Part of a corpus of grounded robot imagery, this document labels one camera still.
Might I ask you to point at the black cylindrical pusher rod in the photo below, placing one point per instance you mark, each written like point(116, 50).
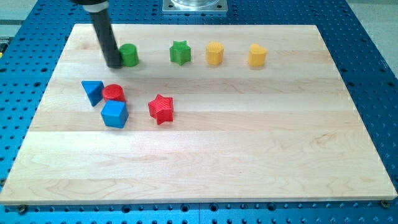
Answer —
point(104, 31)

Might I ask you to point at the green star block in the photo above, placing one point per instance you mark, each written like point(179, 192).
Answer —
point(180, 52)

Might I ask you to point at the blue cube block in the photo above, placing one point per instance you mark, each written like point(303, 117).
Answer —
point(115, 114)

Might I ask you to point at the red star block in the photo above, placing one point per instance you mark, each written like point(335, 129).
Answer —
point(162, 109)

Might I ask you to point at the green cylinder block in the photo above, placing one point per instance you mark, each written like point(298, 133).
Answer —
point(129, 55)

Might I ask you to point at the blue triangle block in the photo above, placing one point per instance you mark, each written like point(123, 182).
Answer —
point(93, 91)

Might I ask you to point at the red cylinder block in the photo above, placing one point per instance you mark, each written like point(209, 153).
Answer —
point(113, 92)

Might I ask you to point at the yellow pentagon block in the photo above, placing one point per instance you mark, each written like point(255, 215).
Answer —
point(214, 53)

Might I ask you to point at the light wooden board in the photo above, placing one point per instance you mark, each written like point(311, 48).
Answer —
point(286, 131)

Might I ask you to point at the yellow heart block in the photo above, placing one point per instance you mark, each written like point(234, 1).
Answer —
point(257, 55)

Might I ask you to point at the left brass corner screw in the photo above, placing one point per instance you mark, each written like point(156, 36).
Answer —
point(21, 209)

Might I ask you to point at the brass corner screw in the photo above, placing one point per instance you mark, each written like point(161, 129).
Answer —
point(21, 209)
point(385, 203)

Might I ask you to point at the right brass corner screw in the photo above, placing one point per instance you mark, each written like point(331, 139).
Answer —
point(385, 203)

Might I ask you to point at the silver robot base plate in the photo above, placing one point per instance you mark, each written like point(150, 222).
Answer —
point(194, 6)

